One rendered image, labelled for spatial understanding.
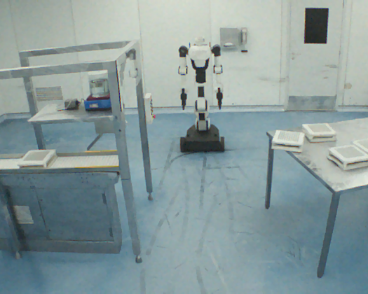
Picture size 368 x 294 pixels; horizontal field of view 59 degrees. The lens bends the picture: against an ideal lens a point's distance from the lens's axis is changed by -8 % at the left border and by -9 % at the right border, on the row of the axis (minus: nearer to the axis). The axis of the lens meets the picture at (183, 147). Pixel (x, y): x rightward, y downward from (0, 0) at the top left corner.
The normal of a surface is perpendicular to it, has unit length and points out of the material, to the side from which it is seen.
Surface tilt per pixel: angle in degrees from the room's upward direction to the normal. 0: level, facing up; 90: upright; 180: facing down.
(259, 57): 90
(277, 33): 90
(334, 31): 90
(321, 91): 90
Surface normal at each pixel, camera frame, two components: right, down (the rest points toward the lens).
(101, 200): -0.03, 0.41
